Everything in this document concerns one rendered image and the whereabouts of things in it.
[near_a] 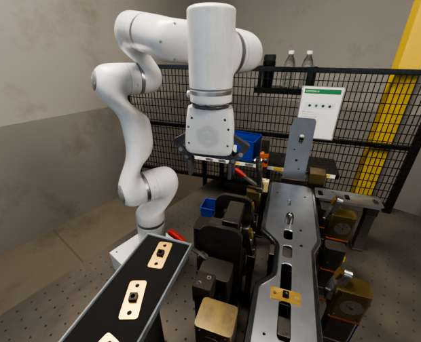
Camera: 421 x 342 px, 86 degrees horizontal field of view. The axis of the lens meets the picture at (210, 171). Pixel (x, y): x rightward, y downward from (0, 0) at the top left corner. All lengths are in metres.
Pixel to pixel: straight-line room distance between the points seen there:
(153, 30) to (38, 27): 2.01
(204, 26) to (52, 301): 1.17
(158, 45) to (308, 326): 0.77
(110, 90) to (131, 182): 0.30
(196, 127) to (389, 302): 1.12
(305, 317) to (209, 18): 0.72
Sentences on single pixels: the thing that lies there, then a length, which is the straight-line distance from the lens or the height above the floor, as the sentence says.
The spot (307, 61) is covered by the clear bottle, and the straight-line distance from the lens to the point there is 1.55.
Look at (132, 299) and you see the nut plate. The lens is 0.57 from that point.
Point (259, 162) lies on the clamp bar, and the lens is 1.01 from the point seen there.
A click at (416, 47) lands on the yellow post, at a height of 1.64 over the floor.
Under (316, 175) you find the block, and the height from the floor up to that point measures 1.05.
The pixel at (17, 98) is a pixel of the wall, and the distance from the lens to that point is 2.47.
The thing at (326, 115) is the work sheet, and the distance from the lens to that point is 1.52.
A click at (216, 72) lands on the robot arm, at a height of 1.60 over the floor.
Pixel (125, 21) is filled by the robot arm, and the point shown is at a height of 1.69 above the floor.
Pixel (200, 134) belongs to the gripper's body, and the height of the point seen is 1.48.
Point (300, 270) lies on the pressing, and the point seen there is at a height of 1.00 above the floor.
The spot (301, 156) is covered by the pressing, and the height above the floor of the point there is 1.14.
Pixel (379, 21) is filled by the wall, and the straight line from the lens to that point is 2.82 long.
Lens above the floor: 1.63
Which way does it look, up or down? 28 degrees down
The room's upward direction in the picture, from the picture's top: straight up
